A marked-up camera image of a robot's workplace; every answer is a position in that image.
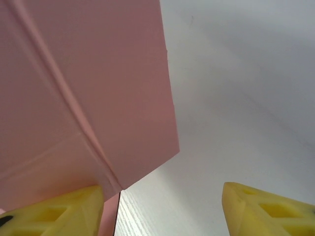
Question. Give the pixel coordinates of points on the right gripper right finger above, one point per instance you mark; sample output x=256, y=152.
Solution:
x=265, y=216

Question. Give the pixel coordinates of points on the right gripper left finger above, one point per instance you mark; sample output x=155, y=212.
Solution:
x=61, y=216

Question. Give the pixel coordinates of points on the pink paper box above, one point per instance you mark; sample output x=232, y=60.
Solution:
x=86, y=86

